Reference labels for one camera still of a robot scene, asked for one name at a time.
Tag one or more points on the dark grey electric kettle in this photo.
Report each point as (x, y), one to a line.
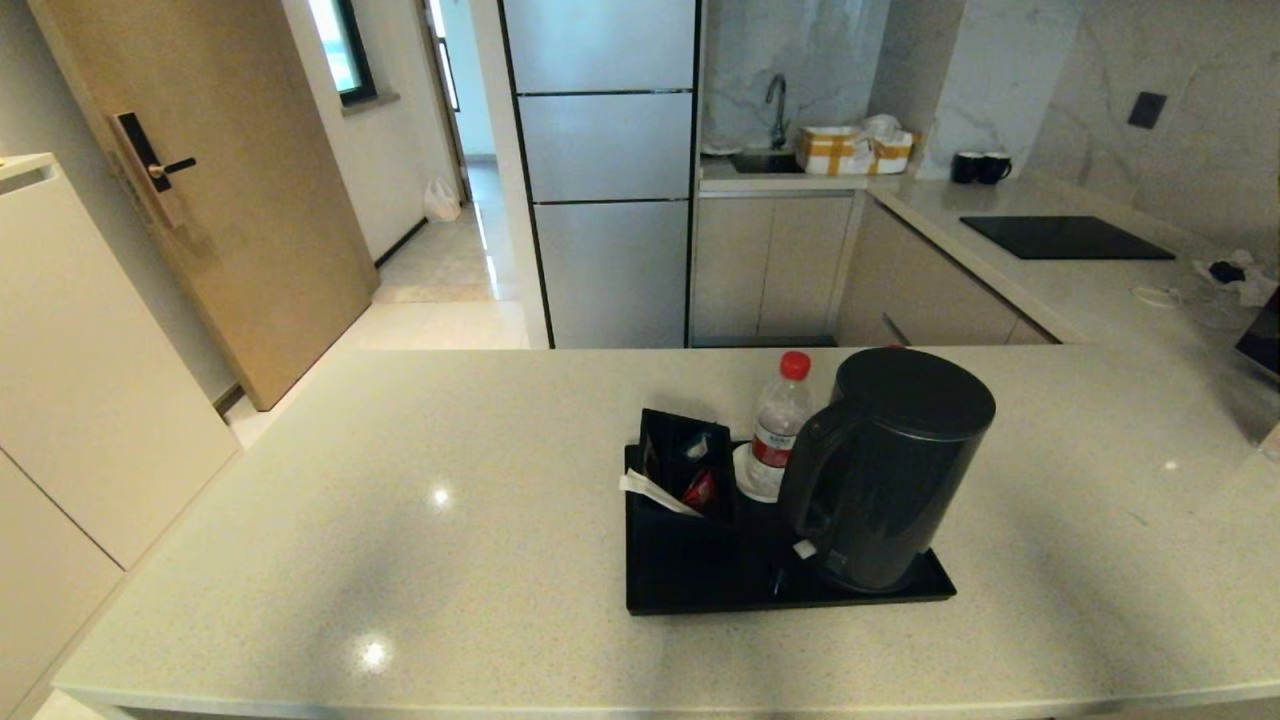
(900, 470)

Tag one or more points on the packets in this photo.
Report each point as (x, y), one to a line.
(697, 447)

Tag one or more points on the black sachet holder box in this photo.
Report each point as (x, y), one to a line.
(655, 425)

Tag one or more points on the brown coffee sachet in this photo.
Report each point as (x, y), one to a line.
(652, 460)

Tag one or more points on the white paper stick packet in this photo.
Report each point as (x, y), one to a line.
(650, 488)

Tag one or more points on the red sachet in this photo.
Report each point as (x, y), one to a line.
(700, 490)

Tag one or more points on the white round saucer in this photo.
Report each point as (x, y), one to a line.
(742, 475)

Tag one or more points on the beige sink base cabinet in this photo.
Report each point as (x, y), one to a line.
(770, 265)

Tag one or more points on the silver refrigerator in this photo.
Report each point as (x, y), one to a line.
(610, 200)

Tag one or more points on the black rectangular serving tray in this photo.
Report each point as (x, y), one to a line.
(700, 585)

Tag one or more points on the kitchen sink basin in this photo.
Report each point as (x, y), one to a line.
(765, 162)

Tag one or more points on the white plastic bag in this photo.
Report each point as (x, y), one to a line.
(441, 200)

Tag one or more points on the white box yellow tape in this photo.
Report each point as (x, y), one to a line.
(830, 150)
(893, 152)

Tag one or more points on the dark kitchen faucet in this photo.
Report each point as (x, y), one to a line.
(778, 100)

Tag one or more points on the beige cooktop base cabinet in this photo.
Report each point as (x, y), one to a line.
(930, 290)

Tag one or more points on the black mug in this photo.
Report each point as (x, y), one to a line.
(993, 168)
(964, 167)

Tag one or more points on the brown wooden door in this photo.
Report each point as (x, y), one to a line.
(250, 220)

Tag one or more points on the black framed window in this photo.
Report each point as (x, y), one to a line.
(345, 50)

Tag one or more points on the black induction cooktop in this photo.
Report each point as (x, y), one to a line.
(1065, 238)

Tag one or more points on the white tall cabinet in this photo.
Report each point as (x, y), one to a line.
(90, 400)

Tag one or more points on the black power adapter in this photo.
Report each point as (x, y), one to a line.
(1226, 271)

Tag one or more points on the white crumpled cloth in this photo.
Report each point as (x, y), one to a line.
(1255, 288)

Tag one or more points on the black wall socket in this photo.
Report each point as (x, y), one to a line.
(1147, 110)

